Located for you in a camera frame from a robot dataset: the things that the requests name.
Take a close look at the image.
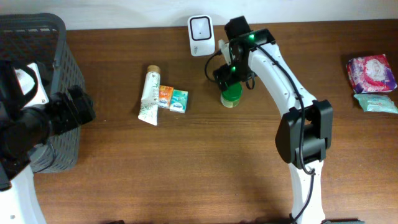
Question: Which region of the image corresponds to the white bamboo print tube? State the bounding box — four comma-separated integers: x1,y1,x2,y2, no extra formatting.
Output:
138,65,160,126

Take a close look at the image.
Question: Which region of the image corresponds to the dark grey plastic basket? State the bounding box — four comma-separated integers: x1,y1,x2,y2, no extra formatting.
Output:
0,12,86,174

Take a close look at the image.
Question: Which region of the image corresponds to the orange tissue packet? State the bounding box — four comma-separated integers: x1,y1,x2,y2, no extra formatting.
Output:
158,85,174,108

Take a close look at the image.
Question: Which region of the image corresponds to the green lid jar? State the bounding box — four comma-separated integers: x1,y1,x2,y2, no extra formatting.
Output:
220,83,243,108

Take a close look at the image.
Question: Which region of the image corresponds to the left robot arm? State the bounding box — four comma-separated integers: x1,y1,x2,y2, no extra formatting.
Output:
1,60,96,223

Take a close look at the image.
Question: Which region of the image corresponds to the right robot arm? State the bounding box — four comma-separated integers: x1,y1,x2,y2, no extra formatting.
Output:
213,16,333,223

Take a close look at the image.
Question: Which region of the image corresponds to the mint toilet tissue pack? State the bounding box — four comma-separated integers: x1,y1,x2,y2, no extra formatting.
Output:
354,94,397,114

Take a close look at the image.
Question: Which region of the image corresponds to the teal tissue packet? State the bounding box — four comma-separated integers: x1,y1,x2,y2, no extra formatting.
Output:
169,90,188,113

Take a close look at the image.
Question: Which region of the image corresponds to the red purple snack bag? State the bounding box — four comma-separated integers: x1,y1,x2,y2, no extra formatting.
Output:
346,54,397,94

